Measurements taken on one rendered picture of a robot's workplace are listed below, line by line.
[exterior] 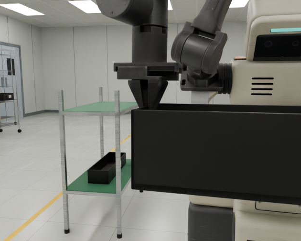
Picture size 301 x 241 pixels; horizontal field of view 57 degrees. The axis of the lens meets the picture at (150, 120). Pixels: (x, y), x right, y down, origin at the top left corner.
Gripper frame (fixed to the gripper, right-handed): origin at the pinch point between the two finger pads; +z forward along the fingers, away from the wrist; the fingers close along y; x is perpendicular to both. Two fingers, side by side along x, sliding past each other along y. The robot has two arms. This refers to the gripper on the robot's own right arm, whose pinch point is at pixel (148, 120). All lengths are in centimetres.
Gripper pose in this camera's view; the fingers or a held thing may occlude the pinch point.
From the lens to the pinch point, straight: 46.2
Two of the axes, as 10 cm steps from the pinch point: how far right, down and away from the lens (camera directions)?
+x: 2.3, -1.1, 9.7
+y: 9.7, 0.4, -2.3
